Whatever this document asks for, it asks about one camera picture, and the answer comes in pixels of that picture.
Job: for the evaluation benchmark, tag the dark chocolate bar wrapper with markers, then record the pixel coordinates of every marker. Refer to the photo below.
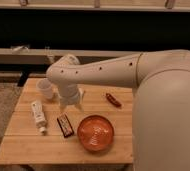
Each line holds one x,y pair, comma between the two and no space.
65,126

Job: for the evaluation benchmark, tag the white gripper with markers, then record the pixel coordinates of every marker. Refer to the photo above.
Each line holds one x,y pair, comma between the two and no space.
69,95

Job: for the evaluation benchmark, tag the translucent white plastic cup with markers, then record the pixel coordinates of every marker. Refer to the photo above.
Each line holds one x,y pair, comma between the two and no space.
45,88

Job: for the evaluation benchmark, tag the orange bowl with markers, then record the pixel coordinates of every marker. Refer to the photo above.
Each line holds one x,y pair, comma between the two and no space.
95,133

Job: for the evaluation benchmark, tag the wooden table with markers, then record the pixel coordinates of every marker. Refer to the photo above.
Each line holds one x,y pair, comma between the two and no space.
23,144

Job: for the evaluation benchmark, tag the wooden rail shelf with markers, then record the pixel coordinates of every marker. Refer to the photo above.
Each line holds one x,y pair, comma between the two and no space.
47,56

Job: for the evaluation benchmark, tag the white lotion bottle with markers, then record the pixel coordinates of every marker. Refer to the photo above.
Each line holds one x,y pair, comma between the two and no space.
39,116

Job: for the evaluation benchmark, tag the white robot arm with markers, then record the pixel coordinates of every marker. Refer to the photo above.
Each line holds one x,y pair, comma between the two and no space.
161,107

